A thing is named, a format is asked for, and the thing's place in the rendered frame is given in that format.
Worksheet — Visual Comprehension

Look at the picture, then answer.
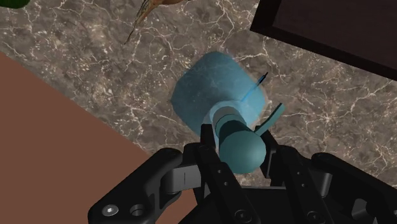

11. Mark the blue spray bottle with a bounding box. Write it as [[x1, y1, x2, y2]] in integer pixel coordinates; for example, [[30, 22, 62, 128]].
[[169, 51, 286, 175]]

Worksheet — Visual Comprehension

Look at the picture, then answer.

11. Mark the dark wooden furniture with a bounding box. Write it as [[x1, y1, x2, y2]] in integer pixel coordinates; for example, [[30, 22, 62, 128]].
[[249, 0, 397, 82]]

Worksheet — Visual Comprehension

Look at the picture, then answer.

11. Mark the green round object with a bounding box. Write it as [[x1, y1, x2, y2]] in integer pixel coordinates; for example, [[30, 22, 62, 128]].
[[0, 0, 31, 10]]

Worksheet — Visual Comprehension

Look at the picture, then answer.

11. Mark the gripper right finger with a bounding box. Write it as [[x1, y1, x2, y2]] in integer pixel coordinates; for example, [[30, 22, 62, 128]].
[[259, 130, 397, 224]]

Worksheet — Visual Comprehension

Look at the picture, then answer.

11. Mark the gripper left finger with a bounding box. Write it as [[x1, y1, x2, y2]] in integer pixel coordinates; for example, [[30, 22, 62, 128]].
[[87, 123, 262, 224]]

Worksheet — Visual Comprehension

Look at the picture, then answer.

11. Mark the brown feathered bird figure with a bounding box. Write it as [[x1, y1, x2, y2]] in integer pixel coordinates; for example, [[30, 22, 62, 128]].
[[123, 0, 193, 45]]

